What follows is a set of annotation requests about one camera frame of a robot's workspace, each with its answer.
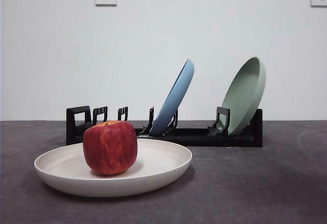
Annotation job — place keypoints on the black plate rack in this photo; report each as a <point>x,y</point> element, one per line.
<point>204,138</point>

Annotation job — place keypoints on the pale yellow round plate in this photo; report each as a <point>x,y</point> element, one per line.
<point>153,167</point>

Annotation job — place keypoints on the blue round plate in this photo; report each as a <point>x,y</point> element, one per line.
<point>176,93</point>

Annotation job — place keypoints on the red apple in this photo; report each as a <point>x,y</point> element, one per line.
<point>110,147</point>

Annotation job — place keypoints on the green round plate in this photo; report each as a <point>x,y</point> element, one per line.
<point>245,93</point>

